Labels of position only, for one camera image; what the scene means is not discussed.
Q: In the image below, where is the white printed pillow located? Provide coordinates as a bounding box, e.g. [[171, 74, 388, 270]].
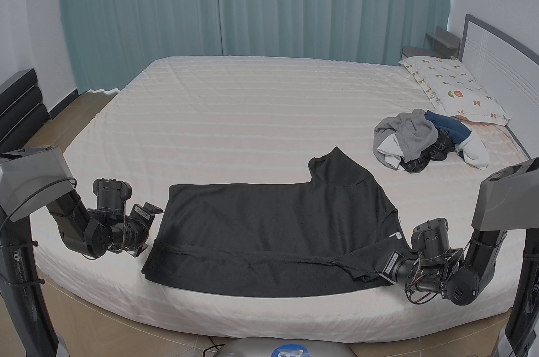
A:
[[398, 55, 511, 127]]

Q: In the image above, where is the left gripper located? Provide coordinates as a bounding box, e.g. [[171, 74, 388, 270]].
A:
[[125, 202, 164, 258]]

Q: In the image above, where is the black chest of drawers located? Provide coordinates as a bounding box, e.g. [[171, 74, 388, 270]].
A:
[[0, 67, 54, 157]]

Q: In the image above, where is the black cable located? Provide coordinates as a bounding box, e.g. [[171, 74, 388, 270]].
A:
[[204, 336, 229, 357]]

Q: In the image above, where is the grey bedside table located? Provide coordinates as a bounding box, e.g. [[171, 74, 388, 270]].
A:
[[401, 26, 462, 62]]

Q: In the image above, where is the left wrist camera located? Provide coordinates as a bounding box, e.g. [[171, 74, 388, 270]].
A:
[[93, 178, 132, 213]]

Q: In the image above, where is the pile of clothes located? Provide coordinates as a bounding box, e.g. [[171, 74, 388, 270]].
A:
[[372, 108, 490, 175]]

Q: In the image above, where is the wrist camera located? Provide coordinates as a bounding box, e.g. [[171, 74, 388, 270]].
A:
[[410, 217, 452, 260], [93, 178, 132, 213]]

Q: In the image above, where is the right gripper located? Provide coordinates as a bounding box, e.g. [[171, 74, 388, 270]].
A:
[[380, 249, 417, 288]]

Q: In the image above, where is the black T-shirt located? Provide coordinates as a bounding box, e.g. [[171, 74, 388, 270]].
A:
[[141, 146, 401, 299]]

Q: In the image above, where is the bed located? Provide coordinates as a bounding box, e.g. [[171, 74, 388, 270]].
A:
[[31, 13, 539, 344]]

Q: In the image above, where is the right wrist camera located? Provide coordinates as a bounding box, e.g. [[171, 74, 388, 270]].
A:
[[410, 217, 452, 260]]

